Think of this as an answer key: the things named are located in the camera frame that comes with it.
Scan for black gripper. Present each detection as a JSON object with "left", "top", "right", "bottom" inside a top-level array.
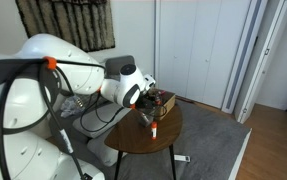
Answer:
[{"left": 138, "top": 90, "right": 162, "bottom": 111}]

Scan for grey mesh metal penholder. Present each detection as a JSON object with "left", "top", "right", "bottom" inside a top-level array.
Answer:
[{"left": 138, "top": 111, "right": 154, "bottom": 128}]

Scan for orange capped white glue stick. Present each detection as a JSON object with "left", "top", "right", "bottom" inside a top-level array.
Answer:
[{"left": 150, "top": 121, "right": 158, "bottom": 140}]

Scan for brown wooden box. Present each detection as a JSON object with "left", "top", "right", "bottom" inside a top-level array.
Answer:
[{"left": 149, "top": 87, "right": 177, "bottom": 121}]

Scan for grey sofa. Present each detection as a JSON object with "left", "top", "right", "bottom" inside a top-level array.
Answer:
[{"left": 48, "top": 54, "right": 151, "bottom": 180}]

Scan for white wardrobe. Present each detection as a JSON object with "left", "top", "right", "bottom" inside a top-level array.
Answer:
[{"left": 154, "top": 0, "right": 252, "bottom": 109}]

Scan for black table leg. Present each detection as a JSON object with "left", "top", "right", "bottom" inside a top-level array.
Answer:
[
  {"left": 113, "top": 150, "right": 124, "bottom": 180},
  {"left": 168, "top": 143, "right": 178, "bottom": 180}
]

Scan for large light grey pillow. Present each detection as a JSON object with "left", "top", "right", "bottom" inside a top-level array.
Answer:
[{"left": 72, "top": 101, "right": 132, "bottom": 139}]

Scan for white remote control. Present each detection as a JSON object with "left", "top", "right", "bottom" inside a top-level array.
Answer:
[{"left": 174, "top": 154, "right": 191, "bottom": 163}]

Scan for small light grey pillow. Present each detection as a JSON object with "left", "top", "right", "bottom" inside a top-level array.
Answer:
[{"left": 86, "top": 131, "right": 128, "bottom": 168}]

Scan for round wooden side table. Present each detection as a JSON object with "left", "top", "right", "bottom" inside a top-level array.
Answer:
[{"left": 109, "top": 98, "right": 252, "bottom": 180}]

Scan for crumpled clear plastic bag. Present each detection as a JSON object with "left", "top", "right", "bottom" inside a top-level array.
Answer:
[{"left": 60, "top": 95, "right": 84, "bottom": 118}]

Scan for white sliding door panel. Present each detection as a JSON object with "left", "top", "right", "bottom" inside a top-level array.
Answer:
[{"left": 221, "top": 0, "right": 271, "bottom": 115}]

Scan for thin black cable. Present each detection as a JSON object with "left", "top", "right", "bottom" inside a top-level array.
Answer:
[{"left": 79, "top": 93, "right": 131, "bottom": 134}]

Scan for thick black cable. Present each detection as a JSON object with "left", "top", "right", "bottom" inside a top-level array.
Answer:
[{"left": 0, "top": 58, "right": 107, "bottom": 180}]

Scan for large orange cable clip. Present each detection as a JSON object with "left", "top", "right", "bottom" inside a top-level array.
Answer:
[{"left": 43, "top": 56, "right": 57, "bottom": 71}]

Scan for striped shaggy wall rug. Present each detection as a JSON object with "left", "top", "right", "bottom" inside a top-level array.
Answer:
[{"left": 15, "top": 0, "right": 116, "bottom": 53}]

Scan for white door with handle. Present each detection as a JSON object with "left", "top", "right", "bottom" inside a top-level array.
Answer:
[{"left": 234, "top": 0, "right": 287, "bottom": 124}]

